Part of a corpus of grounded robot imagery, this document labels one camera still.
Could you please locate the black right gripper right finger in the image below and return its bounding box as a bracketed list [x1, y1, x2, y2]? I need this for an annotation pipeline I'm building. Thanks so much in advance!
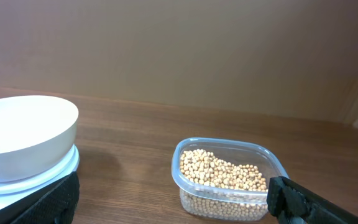
[267, 176, 358, 224]

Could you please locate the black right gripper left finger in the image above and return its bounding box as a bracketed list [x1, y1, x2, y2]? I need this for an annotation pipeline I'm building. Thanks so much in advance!
[0, 171, 80, 224]

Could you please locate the pile of yellow soybeans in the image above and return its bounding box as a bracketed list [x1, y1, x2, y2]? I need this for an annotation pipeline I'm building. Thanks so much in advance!
[180, 149, 267, 221]

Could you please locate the clear plastic food container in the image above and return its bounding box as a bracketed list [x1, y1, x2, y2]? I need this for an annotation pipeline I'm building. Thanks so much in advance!
[172, 138, 288, 205]

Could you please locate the white round bowl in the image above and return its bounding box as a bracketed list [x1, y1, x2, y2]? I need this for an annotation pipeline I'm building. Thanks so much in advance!
[0, 95, 79, 182]

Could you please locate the white digital kitchen scale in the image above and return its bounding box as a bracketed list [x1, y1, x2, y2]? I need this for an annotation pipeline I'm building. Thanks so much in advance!
[0, 145, 80, 210]

